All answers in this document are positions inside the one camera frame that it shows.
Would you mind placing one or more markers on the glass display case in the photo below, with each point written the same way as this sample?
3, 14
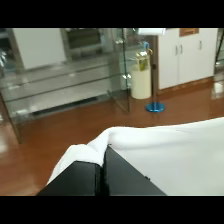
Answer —
63, 83

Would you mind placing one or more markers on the white cabinet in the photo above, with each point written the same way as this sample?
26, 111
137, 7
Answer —
186, 56

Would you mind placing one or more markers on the stand with blue base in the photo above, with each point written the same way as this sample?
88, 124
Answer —
154, 83

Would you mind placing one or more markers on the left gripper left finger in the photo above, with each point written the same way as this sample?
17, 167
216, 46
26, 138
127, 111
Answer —
78, 180

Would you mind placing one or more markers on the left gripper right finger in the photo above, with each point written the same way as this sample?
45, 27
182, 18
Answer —
125, 176

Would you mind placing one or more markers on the white shirt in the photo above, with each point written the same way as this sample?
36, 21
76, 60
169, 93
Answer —
180, 156

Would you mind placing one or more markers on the white cylindrical bin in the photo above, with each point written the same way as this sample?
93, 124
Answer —
140, 83

